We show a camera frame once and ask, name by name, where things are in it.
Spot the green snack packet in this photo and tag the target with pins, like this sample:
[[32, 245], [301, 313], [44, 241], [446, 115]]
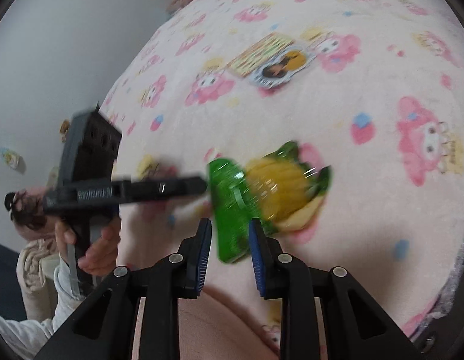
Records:
[[234, 206]]

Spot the cartoon character sticker pack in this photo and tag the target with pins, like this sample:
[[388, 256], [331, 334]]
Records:
[[281, 68]]

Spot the pink cartoon bed blanket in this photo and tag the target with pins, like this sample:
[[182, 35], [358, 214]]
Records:
[[382, 104]]

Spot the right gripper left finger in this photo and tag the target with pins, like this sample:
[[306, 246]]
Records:
[[103, 326]]

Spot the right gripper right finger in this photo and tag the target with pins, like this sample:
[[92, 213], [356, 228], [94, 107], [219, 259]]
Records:
[[332, 302]]

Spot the yellow printed card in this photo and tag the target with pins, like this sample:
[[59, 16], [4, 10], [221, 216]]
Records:
[[259, 53]]

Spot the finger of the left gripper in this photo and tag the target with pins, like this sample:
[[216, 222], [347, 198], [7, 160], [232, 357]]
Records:
[[160, 190]]

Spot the black cardboard shoe box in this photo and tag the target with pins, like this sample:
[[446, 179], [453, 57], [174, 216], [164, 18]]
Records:
[[444, 338]]

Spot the yellow snack packet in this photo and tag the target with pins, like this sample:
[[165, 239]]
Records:
[[290, 185]]

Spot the person left hand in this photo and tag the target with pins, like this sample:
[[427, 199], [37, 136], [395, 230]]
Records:
[[100, 258]]

